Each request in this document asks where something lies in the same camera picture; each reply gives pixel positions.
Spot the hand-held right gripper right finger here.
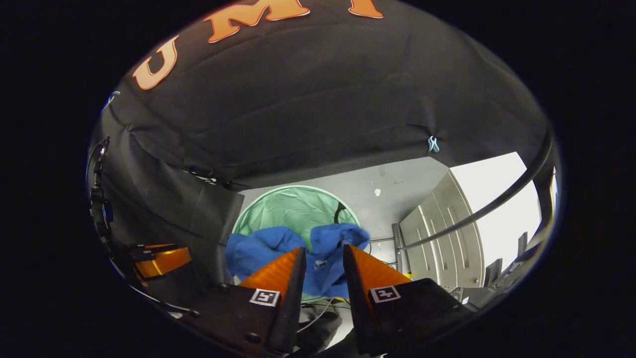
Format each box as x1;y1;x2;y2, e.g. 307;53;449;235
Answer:
343;244;470;356

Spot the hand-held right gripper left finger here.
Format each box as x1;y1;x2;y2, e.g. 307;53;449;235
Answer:
181;247;307;356

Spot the blue corduroy shirt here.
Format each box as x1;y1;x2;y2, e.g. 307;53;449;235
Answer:
225;223;371;299

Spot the green laundry hamper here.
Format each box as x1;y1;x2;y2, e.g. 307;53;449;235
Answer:
231;185;361;304

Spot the dark cloth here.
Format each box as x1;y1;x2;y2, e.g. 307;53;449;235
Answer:
297;301;354;356

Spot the grey cabinet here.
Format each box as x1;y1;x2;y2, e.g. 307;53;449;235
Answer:
399;169;486;290

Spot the black backdrop cloth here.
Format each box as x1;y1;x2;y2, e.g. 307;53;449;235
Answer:
92;0;552;309

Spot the thin white cable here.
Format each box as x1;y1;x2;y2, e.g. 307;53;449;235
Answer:
297;297;334;333

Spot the black cabled device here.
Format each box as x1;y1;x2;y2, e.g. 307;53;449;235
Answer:
88;135;115;244

